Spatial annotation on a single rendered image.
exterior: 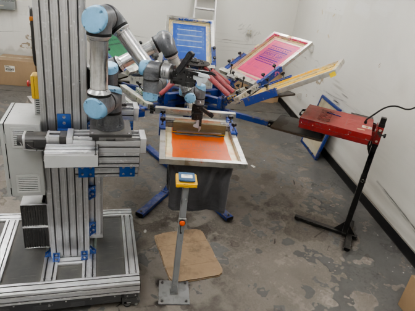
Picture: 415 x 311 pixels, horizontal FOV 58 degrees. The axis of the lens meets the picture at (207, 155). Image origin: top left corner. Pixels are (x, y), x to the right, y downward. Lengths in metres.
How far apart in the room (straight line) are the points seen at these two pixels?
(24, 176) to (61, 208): 0.34
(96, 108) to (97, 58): 0.24
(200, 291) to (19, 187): 1.44
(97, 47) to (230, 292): 1.96
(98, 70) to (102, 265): 1.42
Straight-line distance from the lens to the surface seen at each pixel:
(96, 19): 1.84
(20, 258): 2.93
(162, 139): 2.71
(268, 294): 3.04
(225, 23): 7.02
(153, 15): 6.94
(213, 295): 2.93
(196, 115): 2.84
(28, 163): 2.41
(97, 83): 1.93
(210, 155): 2.63
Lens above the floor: 2.10
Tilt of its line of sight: 26 degrees down
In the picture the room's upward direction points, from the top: 8 degrees clockwise
